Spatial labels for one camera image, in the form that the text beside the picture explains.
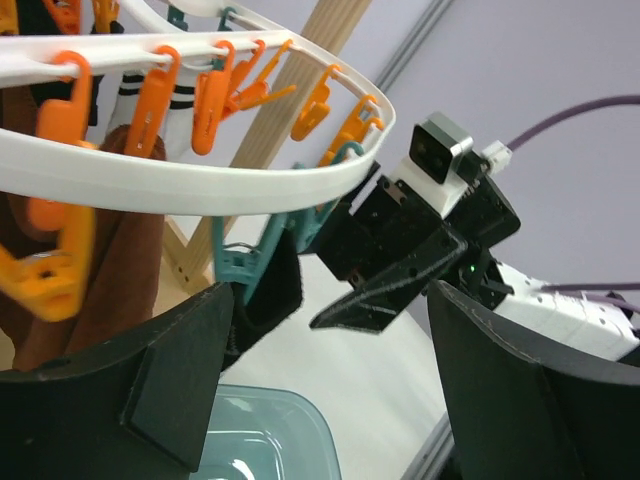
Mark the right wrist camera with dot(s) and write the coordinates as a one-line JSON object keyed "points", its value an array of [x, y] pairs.
{"points": [[442, 166]]}

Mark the black sock with white label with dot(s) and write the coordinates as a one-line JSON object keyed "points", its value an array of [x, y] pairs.
{"points": [[277, 295]]}

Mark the brown hanging sock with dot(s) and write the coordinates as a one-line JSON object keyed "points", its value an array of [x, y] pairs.
{"points": [[118, 292]]}

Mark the wooden drying rack frame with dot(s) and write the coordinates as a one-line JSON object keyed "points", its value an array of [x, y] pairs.
{"points": [[329, 26]]}

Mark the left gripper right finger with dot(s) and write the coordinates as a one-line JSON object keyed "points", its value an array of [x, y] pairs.
{"points": [[523, 406]]}

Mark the teal clothes peg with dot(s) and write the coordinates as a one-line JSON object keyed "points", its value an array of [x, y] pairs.
{"points": [[245, 265]]}

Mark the orange clothes peg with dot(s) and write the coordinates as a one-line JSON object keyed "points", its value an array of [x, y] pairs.
{"points": [[52, 284]]}

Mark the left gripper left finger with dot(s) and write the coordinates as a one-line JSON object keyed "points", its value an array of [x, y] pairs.
{"points": [[134, 407]]}

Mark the white plastic clip hanger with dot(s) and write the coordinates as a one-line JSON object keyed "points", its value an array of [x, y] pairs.
{"points": [[65, 173]]}

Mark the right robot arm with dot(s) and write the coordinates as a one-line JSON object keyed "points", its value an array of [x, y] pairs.
{"points": [[602, 329]]}

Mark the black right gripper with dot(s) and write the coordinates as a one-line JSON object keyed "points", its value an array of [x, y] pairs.
{"points": [[393, 226]]}

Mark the white hanging sock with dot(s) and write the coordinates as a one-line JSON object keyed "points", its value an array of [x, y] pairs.
{"points": [[175, 132]]}

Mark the teal plastic basin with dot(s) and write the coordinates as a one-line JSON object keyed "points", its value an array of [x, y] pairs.
{"points": [[263, 434]]}

